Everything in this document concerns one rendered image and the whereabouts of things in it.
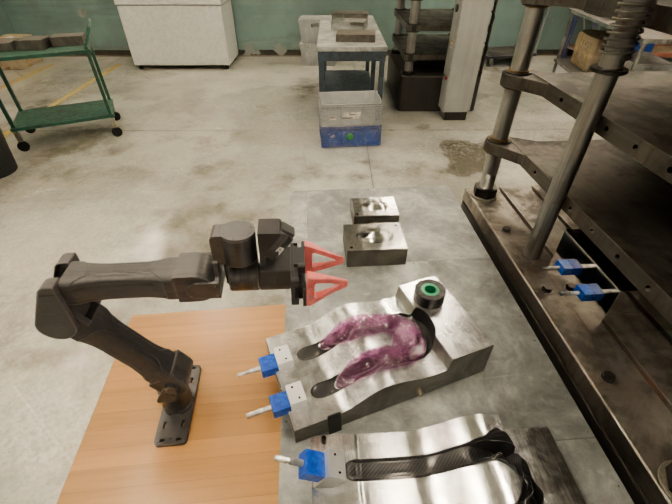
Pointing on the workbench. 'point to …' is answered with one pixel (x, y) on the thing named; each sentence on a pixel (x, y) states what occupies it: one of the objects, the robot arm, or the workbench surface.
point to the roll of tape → (429, 294)
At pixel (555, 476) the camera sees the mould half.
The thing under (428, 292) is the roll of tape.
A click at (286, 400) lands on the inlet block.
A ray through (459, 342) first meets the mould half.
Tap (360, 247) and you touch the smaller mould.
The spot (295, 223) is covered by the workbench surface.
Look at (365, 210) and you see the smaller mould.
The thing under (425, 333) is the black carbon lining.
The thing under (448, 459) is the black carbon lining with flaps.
